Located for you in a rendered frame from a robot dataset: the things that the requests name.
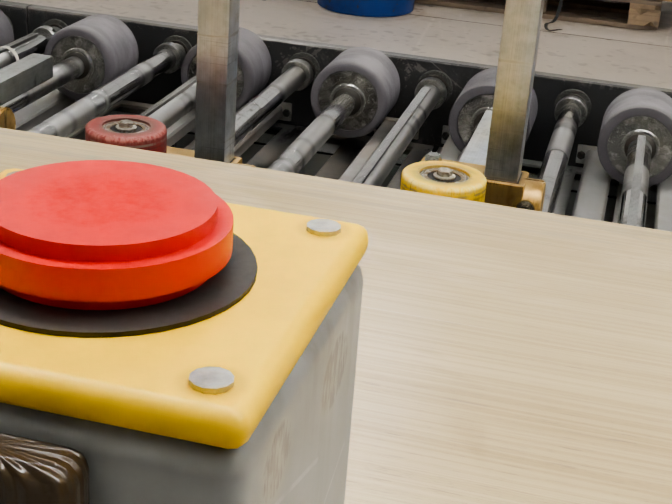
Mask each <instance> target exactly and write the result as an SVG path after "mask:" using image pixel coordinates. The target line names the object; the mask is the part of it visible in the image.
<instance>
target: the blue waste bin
mask: <svg viewBox="0 0 672 504"><path fill-rule="evenodd" d="M414 2H415V0H317V3H318V4H319V5H320V6H321V7H323V8H325V9H327V10H330V11H333V12H337V13H342V14H347V15H354V16H363V17H395V16H402V15H406V14H408V13H410V12H412V11H413V8H414Z"/></svg>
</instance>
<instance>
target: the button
mask: <svg viewBox="0 0 672 504"><path fill-rule="evenodd" d="M233 223H234V220H233V213H232V211H231V209H230V207H229V206H228V205H227V203H226V202H225V201H224V200H223V199H221V198H220V197H219V196H218V195H216V194H215V193H214V192H213V191H212V189H211V188H210V187H208V186H207V185H206V184H205V183H203V182H202V181H200V180H198V179H196V178H195V177H192V176H190V175H188V174H185V173H183V172H179V171H176V170H173V169H170V168H166V167H162V166H157V165H151V164H146V163H138V162H130V161H117V160H83V161H69V162H60V163H53V164H47V165H42V166H37V167H33V168H29V169H26V170H22V171H19V172H16V173H14V174H11V175H9V176H6V177H4V178H3V179H1V180H0V288H2V289H4V290H5V291H7V292H9V293H11V294H13V295H15V296H17V297H20V298H22V299H26V300H29V301H32V302H35V303H39V304H44V305H48V306H54V307H60V308H67V309H80V310H118V309H128V308H137V307H143V306H148V305H154V304H158V303H162V302H165V301H169V300H172V299H175V298H178V297H180V296H183V295H185V294H187V293H189V292H191V291H193V290H195V289H196V288H198V287H199V286H201V285H202V284H204V283H205V282H206V281H207V280H208V279H209V278H211V277H213V276H214V275H216V274H217V273H218V272H220V271H221V270H222V269H223V268H224V267H225V266H226V264H227V263H228V261H229V260H230V258H231V254H232V249H233Z"/></svg>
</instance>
